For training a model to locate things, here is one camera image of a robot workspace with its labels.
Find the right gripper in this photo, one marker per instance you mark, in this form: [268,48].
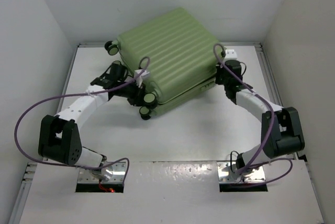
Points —
[219,70]

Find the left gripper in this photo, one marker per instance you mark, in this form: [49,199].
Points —
[137,99]

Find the light green suitcase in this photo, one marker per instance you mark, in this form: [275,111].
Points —
[177,51]

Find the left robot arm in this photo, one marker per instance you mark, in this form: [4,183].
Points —
[60,139]

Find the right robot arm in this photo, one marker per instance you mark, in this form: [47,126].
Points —
[281,131]

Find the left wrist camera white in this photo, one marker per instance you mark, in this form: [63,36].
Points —
[140,75]

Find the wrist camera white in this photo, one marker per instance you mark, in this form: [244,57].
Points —
[230,54]
[140,75]

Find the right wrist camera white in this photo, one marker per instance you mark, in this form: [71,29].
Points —
[230,54]

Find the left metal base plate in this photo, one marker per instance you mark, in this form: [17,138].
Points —
[113,174]

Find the metal base plate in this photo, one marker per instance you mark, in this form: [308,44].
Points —
[113,174]
[227,174]

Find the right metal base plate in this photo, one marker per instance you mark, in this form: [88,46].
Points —
[227,174]

